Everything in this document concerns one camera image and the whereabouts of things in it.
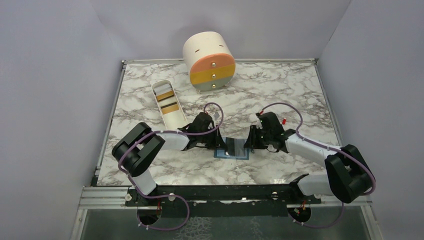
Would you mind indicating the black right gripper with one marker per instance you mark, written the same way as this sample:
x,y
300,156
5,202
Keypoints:
x,y
251,142

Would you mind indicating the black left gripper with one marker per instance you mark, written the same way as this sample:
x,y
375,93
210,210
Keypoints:
x,y
217,142

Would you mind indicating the blue leather card holder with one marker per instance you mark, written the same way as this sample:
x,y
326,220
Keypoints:
x,y
221,153

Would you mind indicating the black credit card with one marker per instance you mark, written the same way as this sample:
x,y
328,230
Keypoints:
x,y
230,146

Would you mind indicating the grey silver credit card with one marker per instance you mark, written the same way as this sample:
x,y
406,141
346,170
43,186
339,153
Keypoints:
x,y
239,150

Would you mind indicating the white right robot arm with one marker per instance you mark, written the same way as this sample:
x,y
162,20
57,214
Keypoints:
x,y
347,175

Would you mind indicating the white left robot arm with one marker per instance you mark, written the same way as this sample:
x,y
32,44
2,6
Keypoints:
x,y
136,151

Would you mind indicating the long white card tray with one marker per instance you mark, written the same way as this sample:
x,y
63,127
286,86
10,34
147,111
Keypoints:
x,y
174,120

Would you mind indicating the gold card in tray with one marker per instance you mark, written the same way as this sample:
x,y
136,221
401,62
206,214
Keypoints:
x,y
169,108

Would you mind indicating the gold card beside stack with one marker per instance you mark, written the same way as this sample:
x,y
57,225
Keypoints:
x,y
164,96

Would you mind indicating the round three-drawer mini cabinet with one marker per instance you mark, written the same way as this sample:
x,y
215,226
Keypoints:
x,y
209,61

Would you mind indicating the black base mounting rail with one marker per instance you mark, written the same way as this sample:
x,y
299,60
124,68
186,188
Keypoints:
x,y
174,201

